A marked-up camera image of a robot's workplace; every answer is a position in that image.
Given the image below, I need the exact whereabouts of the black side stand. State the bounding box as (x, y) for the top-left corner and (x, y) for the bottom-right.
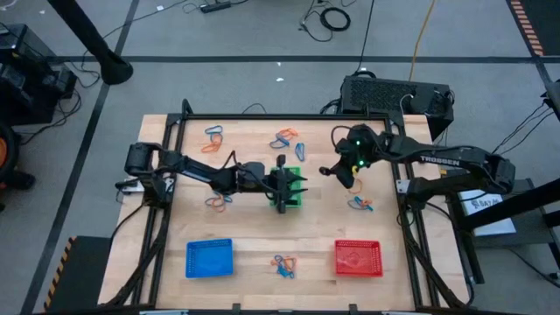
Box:
(450, 177), (560, 285)

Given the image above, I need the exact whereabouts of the red plastic basket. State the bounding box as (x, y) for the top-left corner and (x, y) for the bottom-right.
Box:
(334, 239), (384, 278)

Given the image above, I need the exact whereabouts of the black perforated computer case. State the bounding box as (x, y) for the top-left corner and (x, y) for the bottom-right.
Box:
(339, 74), (455, 141)

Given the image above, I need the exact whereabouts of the white printed sign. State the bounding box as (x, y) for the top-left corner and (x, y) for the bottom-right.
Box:
(458, 192), (518, 238)

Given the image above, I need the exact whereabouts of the yellow floor cable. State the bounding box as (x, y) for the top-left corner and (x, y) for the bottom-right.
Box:
(408, 0), (438, 83)

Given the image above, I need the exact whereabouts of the coiled black cable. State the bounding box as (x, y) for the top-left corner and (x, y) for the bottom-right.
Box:
(319, 6), (353, 33)

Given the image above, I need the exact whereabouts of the black hazard-striped floor mat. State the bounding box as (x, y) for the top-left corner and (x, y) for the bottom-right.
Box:
(507, 0), (560, 58)
(42, 235), (113, 314)

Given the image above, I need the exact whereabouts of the green plastic basket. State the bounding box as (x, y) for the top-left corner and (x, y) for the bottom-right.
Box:
(269, 165), (304, 208)

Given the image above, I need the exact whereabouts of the blue plastic basket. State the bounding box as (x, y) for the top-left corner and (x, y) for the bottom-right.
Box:
(185, 238), (235, 280)

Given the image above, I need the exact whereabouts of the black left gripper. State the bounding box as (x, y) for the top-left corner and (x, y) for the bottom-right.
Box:
(264, 153), (309, 215)

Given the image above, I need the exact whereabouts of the orange black wheeled machine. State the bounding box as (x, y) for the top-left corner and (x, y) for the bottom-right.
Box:
(0, 121), (37, 212)

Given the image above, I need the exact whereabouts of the black equipment cart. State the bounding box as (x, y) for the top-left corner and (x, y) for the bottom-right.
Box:
(0, 24), (79, 127)

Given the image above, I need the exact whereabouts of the black power strip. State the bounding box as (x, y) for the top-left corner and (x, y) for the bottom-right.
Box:
(199, 1), (233, 14)

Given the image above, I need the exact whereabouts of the silver mounting bracket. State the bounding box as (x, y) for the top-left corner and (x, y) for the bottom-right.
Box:
(395, 178), (416, 195)
(115, 177), (146, 194)

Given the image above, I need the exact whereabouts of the black round standing pole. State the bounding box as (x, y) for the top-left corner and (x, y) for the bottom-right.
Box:
(45, 0), (135, 87)

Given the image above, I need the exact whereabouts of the black aluminium table frame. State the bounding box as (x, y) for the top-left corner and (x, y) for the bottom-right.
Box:
(104, 98), (473, 314)

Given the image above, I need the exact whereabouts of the long black floor cable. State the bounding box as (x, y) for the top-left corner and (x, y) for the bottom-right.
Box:
(357, 0), (376, 74)

